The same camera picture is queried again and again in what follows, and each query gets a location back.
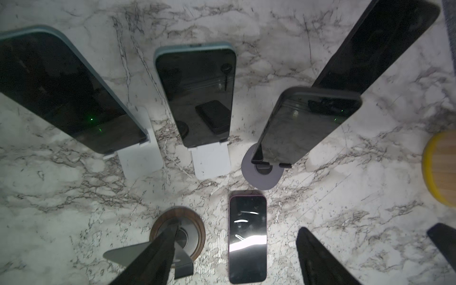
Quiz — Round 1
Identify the teal phone on white stand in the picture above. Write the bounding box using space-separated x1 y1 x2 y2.
154 42 237 148

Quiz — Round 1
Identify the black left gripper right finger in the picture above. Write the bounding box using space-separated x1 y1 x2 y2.
296 227 361 285

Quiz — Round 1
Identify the white phone stand centre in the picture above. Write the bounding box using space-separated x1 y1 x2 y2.
189 141 231 181

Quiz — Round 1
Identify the white phone stand left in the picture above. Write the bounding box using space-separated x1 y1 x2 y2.
116 106 164 181

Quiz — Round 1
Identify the yellow bamboo steamer basket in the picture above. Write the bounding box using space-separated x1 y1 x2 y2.
422 131 456 207

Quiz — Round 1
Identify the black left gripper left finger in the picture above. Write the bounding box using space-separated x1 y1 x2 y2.
111 223 178 285

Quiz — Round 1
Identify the black phone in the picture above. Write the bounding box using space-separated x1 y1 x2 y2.
313 0 440 94

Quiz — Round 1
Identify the purple round phone stand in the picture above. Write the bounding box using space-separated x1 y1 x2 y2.
241 144 284 191

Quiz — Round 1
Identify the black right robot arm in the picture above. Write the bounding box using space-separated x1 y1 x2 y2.
427 223 456 271

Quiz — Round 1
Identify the white phone stand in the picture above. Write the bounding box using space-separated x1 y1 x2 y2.
116 106 164 181
189 141 231 181

